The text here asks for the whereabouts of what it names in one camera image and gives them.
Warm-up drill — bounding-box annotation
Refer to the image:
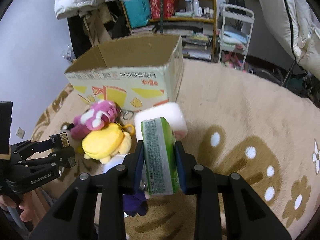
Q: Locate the wall power socket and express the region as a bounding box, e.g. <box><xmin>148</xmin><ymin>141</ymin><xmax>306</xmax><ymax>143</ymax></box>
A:
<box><xmin>16</xmin><ymin>127</ymin><xmax>25</xmax><ymax>139</ymax></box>

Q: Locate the teal shopping bag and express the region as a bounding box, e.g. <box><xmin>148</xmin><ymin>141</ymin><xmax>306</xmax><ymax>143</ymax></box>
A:
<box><xmin>123</xmin><ymin>0</ymin><xmax>151</xmax><ymax>29</ymax></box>

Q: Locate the green tissue pack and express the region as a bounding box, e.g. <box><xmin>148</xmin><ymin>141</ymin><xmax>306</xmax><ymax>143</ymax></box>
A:
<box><xmin>140</xmin><ymin>117</ymin><xmax>180</xmax><ymax>196</ymax></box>

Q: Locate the pink bear plush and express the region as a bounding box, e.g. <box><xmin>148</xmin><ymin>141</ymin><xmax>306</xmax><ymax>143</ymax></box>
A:
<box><xmin>61</xmin><ymin>100</ymin><xmax>118</xmax><ymax>141</ymax></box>

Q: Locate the beige patterned plush rug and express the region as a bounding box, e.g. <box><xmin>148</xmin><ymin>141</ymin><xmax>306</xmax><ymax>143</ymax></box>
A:
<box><xmin>31</xmin><ymin>60</ymin><xmax>319</xmax><ymax>239</ymax></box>

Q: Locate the left hand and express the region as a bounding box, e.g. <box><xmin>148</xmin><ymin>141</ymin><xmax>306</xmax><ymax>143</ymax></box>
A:
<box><xmin>1</xmin><ymin>192</ymin><xmax>34</xmax><ymax>222</ymax></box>

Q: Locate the yellow dog plush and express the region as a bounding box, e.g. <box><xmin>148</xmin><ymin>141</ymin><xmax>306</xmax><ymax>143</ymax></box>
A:
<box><xmin>81</xmin><ymin>123</ymin><xmax>135</xmax><ymax>164</ymax></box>

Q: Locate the red gift bag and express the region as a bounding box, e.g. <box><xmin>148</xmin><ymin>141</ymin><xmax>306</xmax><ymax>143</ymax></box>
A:
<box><xmin>149</xmin><ymin>0</ymin><xmax>178</xmax><ymax>20</ymax></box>

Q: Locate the green pole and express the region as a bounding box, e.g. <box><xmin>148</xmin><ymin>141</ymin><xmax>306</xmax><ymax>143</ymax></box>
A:
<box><xmin>159</xmin><ymin>0</ymin><xmax>164</xmax><ymax>34</ymax></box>

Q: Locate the beige hanging coat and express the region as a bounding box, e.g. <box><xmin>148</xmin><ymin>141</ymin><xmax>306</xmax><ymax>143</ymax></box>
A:
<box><xmin>83</xmin><ymin>3</ymin><xmax>118</xmax><ymax>47</ymax></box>

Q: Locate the purple haired doll plush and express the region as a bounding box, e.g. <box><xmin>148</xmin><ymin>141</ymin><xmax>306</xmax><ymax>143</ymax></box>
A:
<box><xmin>101</xmin><ymin>154</ymin><xmax>151</xmax><ymax>217</ymax></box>

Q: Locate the printed cardboard box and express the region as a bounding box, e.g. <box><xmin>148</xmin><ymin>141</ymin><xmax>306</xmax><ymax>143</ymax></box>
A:
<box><xmin>65</xmin><ymin>34</ymin><xmax>183</xmax><ymax>112</ymax></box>

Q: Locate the pink white roll cushion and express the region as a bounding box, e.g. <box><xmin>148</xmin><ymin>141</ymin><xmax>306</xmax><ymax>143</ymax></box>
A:
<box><xmin>134</xmin><ymin>102</ymin><xmax>188</xmax><ymax>141</ymax></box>

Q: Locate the stack of books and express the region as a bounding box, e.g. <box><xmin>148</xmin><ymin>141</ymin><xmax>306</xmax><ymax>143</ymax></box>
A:
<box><xmin>182</xmin><ymin>33</ymin><xmax>212</xmax><ymax>62</ymax></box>

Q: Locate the white rolling cart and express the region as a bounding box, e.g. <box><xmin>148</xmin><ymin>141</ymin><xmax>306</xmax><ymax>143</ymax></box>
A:
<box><xmin>218</xmin><ymin>3</ymin><xmax>255</xmax><ymax>70</ymax></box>

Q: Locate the wooden bookshelf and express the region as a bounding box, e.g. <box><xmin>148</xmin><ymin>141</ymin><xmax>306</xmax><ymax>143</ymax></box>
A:
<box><xmin>113</xmin><ymin>0</ymin><xmax>218</xmax><ymax>62</ymax></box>

